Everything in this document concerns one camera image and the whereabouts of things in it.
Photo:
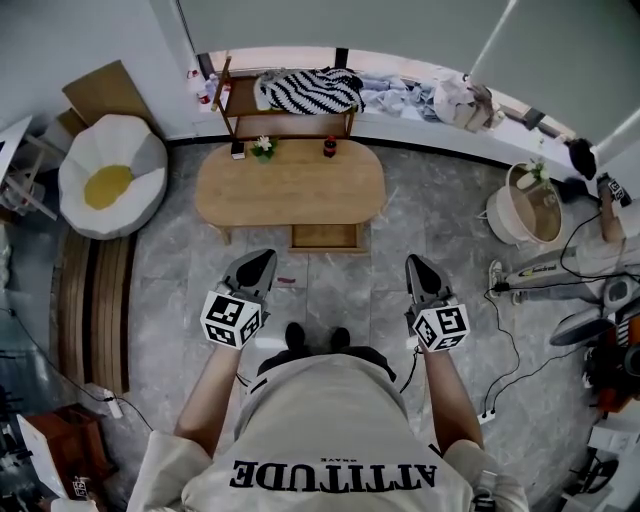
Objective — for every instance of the wooden coffee table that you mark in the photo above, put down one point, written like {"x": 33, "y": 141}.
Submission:
{"x": 290, "y": 190}

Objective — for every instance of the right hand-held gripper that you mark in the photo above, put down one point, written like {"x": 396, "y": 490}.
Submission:
{"x": 442, "y": 325}

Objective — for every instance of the white round side table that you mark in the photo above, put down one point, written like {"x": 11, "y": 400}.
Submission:
{"x": 520, "y": 215}

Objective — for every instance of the white power strip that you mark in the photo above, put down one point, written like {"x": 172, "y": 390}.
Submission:
{"x": 113, "y": 404}
{"x": 486, "y": 417}

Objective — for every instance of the pink scrap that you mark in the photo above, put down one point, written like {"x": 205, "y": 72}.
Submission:
{"x": 286, "y": 280}

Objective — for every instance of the brown wooden cabinet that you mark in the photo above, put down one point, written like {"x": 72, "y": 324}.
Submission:
{"x": 75, "y": 445}

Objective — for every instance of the red white bottle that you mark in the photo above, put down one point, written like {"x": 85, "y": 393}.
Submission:
{"x": 203, "y": 97}

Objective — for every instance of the small black bottle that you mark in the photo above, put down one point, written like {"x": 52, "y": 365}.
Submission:
{"x": 238, "y": 151}

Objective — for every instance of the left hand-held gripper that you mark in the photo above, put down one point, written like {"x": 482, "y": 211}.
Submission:
{"x": 227, "y": 320}

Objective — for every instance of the brown cardboard sheet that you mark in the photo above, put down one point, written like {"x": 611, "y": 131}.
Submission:
{"x": 105, "y": 90}

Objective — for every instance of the grey roller blind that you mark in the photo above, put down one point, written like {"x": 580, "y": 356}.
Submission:
{"x": 565, "y": 60}
{"x": 325, "y": 25}

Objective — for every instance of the wooden rack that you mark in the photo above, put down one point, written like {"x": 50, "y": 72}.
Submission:
{"x": 290, "y": 125}

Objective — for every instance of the black trousers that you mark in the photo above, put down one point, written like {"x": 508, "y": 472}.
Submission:
{"x": 372, "y": 357}

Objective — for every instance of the egg-shaped beanbag chair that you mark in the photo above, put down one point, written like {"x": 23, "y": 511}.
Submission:
{"x": 115, "y": 150}

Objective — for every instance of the black bag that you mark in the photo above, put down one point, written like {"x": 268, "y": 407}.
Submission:
{"x": 582, "y": 157}

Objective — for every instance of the dark soda bottle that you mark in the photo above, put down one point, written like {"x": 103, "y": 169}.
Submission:
{"x": 330, "y": 148}

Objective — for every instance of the beige handbag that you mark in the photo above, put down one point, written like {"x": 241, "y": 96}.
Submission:
{"x": 465, "y": 105}

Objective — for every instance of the person's right forearm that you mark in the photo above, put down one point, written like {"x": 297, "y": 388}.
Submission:
{"x": 452, "y": 400}

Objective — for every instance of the person's left forearm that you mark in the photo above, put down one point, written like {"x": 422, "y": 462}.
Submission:
{"x": 210, "y": 400}

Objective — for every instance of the glass with white flower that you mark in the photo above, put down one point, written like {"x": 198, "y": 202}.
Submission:
{"x": 263, "y": 149}

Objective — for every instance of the white flower vase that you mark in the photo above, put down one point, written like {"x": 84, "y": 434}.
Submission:
{"x": 535, "y": 175}

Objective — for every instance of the black shoe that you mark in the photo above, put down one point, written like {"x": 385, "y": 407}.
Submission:
{"x": 295, "y": 337}
{"x": 340, "y": 339}

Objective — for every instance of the wooden drawer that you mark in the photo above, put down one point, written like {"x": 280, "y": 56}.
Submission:
{"x": 325, "y": 235}

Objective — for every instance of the black white striped cushion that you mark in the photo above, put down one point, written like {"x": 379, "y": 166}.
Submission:
{"x": 310, "y": 92}

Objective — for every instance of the pile of light clothes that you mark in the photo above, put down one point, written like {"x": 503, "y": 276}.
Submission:
{"x": 395, "y": 95}

